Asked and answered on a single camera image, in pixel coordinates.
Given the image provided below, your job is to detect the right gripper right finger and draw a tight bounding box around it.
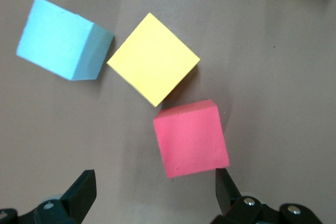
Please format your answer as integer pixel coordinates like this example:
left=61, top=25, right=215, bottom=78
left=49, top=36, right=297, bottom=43
left=209, top=168, right=324, bottom=224

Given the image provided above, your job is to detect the yellow foam cube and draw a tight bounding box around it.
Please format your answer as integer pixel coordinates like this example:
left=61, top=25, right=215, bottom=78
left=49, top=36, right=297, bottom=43
left=106, top=12, right=202, bottom=108

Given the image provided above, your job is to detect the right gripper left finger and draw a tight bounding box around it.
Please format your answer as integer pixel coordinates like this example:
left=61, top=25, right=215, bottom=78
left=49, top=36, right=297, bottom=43
left=0, top=169, right=97, bottom=224

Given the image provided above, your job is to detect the red foam cube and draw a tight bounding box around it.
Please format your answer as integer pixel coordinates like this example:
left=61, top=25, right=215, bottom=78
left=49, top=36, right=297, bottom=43
left=153, top=99, right=230, bottom=179

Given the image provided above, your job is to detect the brown table mat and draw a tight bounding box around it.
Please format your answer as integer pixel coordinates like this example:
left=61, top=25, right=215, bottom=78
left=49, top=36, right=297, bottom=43
left=0, top=0, right=336, bottom=224

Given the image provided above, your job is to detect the blue foam cube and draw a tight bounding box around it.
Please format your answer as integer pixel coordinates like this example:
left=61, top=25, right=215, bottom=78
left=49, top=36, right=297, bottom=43
left=15, top=0, right=115, bottom=82

